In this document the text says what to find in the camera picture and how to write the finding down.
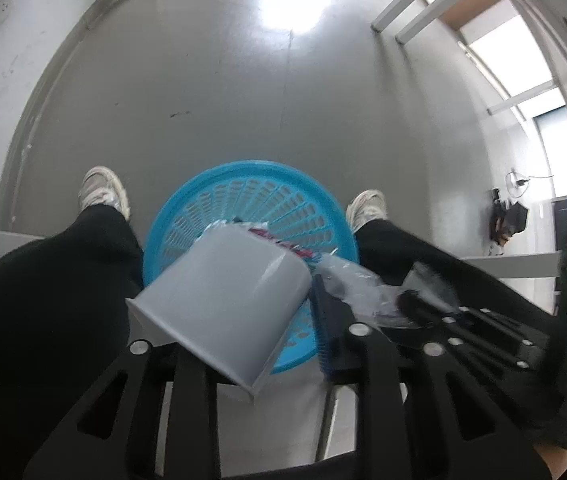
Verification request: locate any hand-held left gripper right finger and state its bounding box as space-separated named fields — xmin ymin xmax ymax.
xmin=309 ymin=275 xmax=551 ymax=480

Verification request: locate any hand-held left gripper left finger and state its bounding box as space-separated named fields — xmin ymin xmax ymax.
xmin=24 ymin=337 xmax=224 ymax=480

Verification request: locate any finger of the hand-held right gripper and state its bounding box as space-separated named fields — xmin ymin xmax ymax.
xmin=401 ymin=290 xmax=549 ymax=348
xmin=413 ymin=312 xmax=539 ymax=371

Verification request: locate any clear plastic bag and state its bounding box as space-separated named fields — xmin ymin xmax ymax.
xmin=313 ymin=255 xmax=459 ymax=331

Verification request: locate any wrapper with blue red print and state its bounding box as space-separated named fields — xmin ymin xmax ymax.
xmin=198 ymin=217 xmax=337 ymax=266

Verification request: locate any white plastic cup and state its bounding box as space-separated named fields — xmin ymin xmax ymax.
xmin=126 ymin=222 xmax=311 ymax=403

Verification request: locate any blue plastic basket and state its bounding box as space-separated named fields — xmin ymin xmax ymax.
xmin=142 ymin=160 xmax=359 ymax=376

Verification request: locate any person's right leg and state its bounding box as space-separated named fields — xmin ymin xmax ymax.
xmin=351 ymin=219 xmax=564 ymax=351

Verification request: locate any person's leg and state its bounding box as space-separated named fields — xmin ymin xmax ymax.
xmin=351 ymin=219 xmax=564 ymax=351
xmin=0 ymin=205 xmax=174 ymax=480

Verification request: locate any black bag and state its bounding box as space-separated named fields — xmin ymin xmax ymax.
xmin=491 ymin=187 xmax=529 ymax=247

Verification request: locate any white right shoe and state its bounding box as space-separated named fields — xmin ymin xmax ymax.
xmin=346 ymin=190 xmax=388 ymax=235

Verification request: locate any white shoe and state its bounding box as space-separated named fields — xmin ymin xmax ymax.
xmin=78 ymin=166 xmax=130 ymax=221
xmin=346 ymin=190 xmax=388 ymax=235

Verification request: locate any person's left leg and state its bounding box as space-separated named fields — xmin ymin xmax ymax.
xmin=0 ymin=205 xmax=174 ymax=480

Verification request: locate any white left shoe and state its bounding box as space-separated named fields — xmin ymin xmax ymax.
xmin=78 ymin=166 xmax=130 ymax=221

